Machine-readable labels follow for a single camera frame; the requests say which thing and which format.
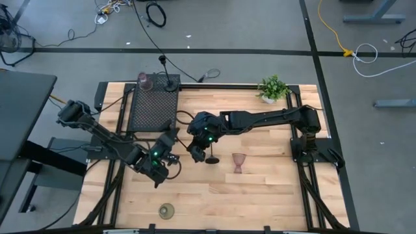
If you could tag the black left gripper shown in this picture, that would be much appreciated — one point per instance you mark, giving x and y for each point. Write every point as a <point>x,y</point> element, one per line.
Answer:
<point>156,159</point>

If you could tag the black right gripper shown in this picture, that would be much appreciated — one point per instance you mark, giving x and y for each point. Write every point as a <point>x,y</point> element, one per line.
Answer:
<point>206,130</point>

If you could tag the tall black candlestick holder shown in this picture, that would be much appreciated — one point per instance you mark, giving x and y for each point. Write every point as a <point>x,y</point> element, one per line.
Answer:
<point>171,86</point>
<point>212,160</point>

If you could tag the pink ribbed glass candle holder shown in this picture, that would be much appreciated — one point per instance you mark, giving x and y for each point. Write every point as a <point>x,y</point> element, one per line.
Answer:
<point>239,159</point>
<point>145,85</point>

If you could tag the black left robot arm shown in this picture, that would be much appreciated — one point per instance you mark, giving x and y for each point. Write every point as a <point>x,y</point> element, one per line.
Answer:
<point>97,130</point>

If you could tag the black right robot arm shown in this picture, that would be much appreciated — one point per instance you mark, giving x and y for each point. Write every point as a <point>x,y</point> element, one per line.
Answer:
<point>266,117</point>

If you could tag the black perforated metal shelf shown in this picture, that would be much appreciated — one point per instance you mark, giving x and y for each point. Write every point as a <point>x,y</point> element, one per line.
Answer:
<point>152,110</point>

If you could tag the small green potted plant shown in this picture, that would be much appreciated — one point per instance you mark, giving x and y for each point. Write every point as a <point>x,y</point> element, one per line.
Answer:
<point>273,87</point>

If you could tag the grey desk base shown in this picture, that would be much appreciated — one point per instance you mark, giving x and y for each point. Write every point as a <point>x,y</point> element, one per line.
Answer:
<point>65,185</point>

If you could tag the black desk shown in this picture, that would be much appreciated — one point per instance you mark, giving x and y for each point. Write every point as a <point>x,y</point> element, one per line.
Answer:
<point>22,113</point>

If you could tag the black floor fan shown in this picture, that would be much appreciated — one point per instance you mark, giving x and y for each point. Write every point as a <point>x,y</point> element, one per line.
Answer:
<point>8,39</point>

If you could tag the grey floor bar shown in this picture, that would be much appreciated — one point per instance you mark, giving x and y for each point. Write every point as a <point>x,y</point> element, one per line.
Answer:
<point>396,103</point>

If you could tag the grey desk leg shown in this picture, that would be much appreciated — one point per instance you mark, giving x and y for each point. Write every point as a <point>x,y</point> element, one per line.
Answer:
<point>373,18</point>

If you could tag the black aluminium table frame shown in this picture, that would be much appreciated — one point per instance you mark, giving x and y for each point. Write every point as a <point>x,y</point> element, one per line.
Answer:
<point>227,86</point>

